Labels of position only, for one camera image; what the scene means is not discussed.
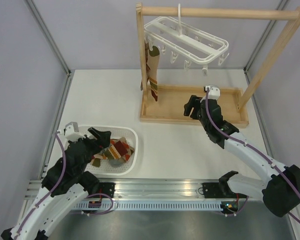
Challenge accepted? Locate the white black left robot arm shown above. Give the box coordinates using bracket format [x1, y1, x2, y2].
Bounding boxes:
[0, 126, 114, 240]

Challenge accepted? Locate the beige sock olive toe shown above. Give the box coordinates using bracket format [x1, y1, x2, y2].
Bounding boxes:
[146, 46, 160, 102]
[90, 146, 128, 167]

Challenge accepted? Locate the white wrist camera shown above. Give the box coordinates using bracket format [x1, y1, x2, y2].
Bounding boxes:
[200, 85, 221, 102]
[56, 121, 85, 142]

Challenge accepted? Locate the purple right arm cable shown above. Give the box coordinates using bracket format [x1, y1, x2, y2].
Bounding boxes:
[205, 87, 300, 231]

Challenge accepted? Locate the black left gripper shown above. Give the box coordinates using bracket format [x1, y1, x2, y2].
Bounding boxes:
[69, 127, 111, 175]

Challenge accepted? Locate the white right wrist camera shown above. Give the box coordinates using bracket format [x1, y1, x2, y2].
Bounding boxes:
[200, 85, 221, 102]

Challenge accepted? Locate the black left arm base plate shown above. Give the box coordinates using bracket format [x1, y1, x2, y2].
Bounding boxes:
[92, 182, 116, 198]

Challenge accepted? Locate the aluminium mounting rail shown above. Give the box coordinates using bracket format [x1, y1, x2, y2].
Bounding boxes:
[24, 177, 273, 201]

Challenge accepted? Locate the white perforated plastic basket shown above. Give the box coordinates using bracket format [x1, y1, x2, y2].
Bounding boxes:
[85, 126, 139, 176]

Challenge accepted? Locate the white plastic clip hanger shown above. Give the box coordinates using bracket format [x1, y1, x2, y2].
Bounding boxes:
[144, 4, 230, 76]

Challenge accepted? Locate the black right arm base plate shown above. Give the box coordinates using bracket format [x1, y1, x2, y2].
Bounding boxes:
[198, 182, 225, 199]

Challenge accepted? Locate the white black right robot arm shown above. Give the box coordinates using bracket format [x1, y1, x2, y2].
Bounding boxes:
[183, 95, 300, 217]

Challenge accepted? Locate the wooden hanging rack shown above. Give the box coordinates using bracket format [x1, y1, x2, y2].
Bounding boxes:
[136, 3, 300, 128]

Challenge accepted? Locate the white slotted cable duct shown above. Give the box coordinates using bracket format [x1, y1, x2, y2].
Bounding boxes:
[73, 200, 223, 211]

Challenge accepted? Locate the grey sock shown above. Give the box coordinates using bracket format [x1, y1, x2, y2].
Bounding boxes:
[108, 159, 126, 168]

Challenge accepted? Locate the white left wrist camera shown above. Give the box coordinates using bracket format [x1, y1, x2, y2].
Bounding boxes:
[56, 121, 85, 142]

